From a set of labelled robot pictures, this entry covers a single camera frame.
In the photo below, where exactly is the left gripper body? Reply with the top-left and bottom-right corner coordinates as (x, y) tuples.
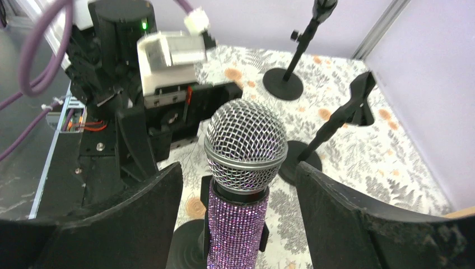
(143, 82), (243, 161)

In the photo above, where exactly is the black mic stand front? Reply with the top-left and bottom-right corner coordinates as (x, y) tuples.
(262, 0), (338, 101)

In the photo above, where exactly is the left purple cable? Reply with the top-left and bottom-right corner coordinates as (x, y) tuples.
(0, 0), (212, 164)

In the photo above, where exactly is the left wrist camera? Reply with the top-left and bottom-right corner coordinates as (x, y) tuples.
(137, 31), (207, 96)

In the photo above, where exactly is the wooden clothes rack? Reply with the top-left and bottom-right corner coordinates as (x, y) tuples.
(444, 206), (475, 219)

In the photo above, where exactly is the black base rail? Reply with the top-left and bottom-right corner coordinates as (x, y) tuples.
(28, 118), (127, 219)

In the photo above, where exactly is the floral table mat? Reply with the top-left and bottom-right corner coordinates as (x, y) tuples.
(159, 44), (455, 269)

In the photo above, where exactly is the black mic stand back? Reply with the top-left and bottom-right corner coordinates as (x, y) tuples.
(166, 175), (269, 268)

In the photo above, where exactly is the black mic stand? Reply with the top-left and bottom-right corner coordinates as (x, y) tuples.
(262, 0), (338, 101)
(278, 71), (376, 186)
(166, 175), (269, 268)

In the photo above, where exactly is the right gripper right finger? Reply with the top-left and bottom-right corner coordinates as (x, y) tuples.
(295, 162), (474, 268)

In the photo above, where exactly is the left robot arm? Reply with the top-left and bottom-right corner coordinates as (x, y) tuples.
(62, 1), (243, 182)

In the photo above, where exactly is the purple glitter microphone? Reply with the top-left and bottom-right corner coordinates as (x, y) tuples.
(204, 99), (288, 268)

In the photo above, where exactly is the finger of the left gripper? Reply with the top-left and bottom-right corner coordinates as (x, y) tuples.
(115, 108), (158, 182)

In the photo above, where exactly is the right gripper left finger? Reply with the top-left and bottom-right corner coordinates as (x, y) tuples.
(1, 162), (183, 268)

